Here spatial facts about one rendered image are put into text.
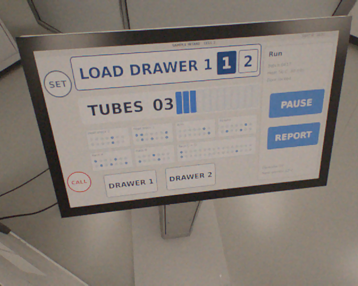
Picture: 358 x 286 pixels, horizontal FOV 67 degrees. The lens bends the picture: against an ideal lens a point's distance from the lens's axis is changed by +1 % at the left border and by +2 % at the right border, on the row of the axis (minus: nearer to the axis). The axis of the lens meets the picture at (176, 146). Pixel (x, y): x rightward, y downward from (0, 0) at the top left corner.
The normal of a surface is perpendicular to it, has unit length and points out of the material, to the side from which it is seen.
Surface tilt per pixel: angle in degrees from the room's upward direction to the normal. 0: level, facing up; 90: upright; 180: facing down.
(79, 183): 50
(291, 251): 0
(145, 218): 5
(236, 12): 90
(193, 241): 0
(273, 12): 90
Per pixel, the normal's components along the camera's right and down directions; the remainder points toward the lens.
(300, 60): 0.12, 0.34
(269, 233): 0.03, -0.50
